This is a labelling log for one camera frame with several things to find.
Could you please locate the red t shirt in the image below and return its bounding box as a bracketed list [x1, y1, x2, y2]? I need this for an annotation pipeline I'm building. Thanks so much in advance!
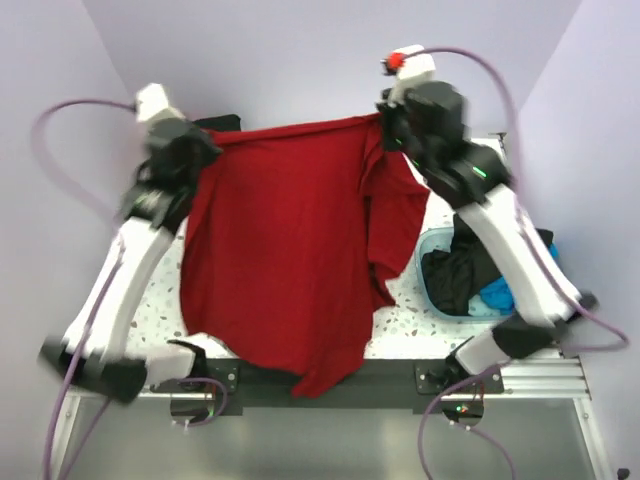
[180, 114, 429, 398]

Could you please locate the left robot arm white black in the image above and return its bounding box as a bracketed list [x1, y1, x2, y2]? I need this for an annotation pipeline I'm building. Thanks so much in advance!
[39, 117, 221, 404]

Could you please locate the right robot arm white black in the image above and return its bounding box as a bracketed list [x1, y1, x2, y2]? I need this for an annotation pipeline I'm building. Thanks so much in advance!
[377, 80, 597, 393]

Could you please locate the folded black t shirt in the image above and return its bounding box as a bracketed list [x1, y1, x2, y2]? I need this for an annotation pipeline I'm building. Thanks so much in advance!
[193, 114, 241, 132]

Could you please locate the blue plastic basket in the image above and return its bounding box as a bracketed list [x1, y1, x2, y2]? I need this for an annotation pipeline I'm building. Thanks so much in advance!
[415, 227, 515, 322]

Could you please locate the black t shirt in basket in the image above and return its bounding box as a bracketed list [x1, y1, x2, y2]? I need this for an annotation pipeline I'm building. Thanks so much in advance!
[422, 227, 554, 317]

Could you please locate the blue t shirt in basket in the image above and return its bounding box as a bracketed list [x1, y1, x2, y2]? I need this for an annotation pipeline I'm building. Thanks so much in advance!
[469, 242, 561, 317]

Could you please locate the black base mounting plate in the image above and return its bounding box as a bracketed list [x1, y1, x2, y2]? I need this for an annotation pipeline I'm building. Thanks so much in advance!
[164, 357, 501, 417]

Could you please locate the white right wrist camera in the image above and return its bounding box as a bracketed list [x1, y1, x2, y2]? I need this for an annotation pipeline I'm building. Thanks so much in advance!
[381, 44, 436, 90]

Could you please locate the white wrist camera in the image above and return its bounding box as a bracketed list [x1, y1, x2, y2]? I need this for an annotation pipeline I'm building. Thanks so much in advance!
[381, 44, 436, 90]
[135, 83, 185, 124]

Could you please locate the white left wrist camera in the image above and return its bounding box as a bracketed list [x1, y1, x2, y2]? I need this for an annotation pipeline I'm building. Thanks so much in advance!
[135, 83, 185, 124]

